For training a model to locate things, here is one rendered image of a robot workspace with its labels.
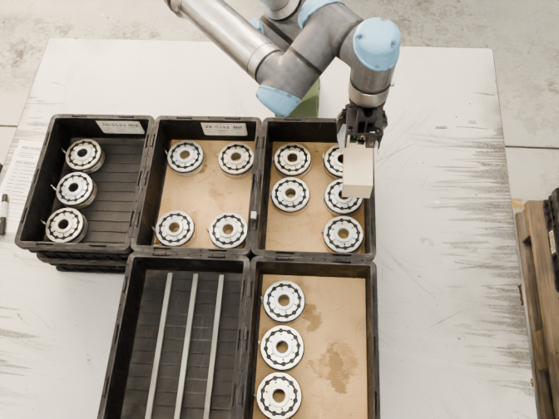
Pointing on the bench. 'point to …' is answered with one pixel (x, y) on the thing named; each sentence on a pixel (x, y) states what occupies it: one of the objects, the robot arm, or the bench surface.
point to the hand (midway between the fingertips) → (358, 140)
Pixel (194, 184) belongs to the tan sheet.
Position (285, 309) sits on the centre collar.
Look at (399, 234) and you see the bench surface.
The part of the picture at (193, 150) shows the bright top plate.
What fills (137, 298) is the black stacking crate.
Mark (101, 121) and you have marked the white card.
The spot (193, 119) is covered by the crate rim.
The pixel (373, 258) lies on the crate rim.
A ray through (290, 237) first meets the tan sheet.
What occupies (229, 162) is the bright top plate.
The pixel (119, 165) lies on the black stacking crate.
